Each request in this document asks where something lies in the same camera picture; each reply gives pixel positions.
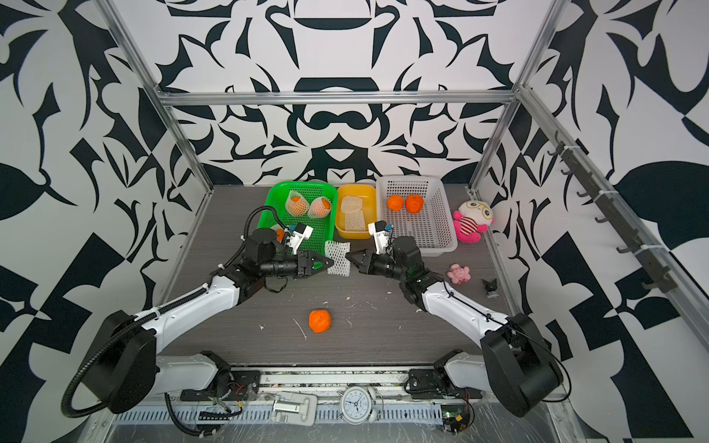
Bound small black figurine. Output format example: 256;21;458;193
482;278;500;299

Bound small circuit board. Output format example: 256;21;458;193
441;404;474;435

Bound orange being unwrapped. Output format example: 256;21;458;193
386;195;405;212

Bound black hook rail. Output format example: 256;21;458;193
549;138;684;293

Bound white rectangular device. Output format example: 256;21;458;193
271;392;319;426

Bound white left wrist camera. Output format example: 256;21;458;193
287;223;313;255

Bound green plastic basket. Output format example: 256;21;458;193
265;181;338;255

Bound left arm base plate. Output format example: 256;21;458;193
179;369;261;402

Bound white foam net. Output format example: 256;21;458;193
340;195;363;214
324;241;351;277
345;211;367;232

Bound small pink pig toy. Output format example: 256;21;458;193
447;263;471;284

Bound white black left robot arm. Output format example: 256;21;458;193
60;220;334;418

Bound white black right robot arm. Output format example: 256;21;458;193
345;236;569;417

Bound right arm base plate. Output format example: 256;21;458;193
403;368;483;400

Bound white analog clock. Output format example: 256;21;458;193
340;386;379;426

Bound yellow plastic tub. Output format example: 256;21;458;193
335;184;377;240

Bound pink white plush doll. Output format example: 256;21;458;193
452;200;495;243

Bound white perforated plastic basket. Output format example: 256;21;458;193
375;175;458;257

